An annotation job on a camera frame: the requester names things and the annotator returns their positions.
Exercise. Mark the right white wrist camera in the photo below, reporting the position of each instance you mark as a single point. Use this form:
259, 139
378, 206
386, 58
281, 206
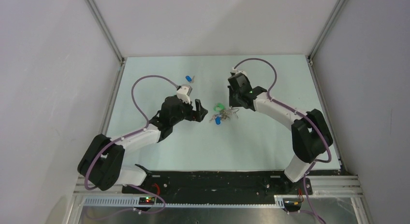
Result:
235, 71

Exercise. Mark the right aluminium frame post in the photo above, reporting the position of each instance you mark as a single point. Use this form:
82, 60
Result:
335, 13

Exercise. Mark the left electronics board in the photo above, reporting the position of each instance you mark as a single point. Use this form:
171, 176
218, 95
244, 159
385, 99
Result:
146, 201

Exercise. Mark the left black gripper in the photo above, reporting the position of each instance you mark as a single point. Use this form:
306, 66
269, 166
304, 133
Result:
192, 116

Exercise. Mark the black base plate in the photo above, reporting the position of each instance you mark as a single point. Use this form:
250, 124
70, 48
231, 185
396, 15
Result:
217, 187

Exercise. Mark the green tagged key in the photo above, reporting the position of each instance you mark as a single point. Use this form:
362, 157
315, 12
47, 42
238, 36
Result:
218, 107

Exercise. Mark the aluminium frame post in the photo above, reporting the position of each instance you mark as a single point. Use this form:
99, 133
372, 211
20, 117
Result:
335, 13
96, 13

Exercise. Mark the right electronics board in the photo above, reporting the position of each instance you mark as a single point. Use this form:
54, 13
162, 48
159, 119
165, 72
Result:
292, 205

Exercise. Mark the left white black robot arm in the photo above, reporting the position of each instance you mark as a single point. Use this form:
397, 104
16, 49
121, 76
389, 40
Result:
102, 165

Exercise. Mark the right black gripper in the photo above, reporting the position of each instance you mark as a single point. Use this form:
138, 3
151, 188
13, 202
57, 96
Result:
232, 103

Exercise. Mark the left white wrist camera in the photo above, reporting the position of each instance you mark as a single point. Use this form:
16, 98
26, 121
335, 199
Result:
183, 93

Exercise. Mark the blue tagged brass key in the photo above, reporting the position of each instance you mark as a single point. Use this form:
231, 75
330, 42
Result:
216, 119

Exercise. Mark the electronics board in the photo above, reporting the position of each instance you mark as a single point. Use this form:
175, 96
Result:
146, 201
292, 205

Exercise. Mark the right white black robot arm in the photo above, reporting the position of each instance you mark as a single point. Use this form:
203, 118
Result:
310, 133

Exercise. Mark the bunch of silver keys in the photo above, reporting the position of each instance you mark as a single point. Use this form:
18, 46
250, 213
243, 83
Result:
227, 114

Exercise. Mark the blue capped key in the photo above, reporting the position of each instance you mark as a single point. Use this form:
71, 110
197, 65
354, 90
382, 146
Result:
190, 79

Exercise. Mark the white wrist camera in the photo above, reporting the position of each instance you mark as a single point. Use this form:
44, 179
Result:
235, 71
183, 93

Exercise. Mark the left aluminium frame post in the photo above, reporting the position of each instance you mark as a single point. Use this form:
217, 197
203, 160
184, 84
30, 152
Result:
96, 13

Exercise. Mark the grey slotted cable duct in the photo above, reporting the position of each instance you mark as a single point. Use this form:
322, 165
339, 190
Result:
136, 202

